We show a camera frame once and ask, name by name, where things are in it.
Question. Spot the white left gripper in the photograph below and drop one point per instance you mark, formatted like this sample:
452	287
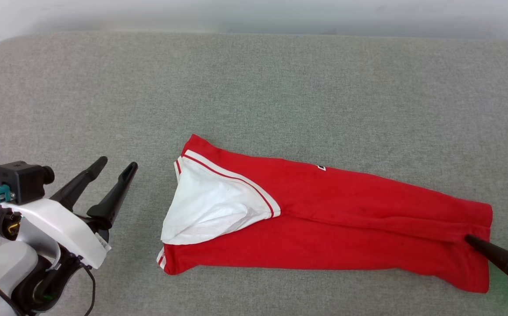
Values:
61	228

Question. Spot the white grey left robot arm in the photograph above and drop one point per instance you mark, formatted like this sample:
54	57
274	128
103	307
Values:
8	272

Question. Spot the red and white basketball jersey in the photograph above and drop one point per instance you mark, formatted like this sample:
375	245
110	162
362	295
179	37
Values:
346	219

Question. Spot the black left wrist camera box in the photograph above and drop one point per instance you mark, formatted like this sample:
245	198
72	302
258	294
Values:
21	180

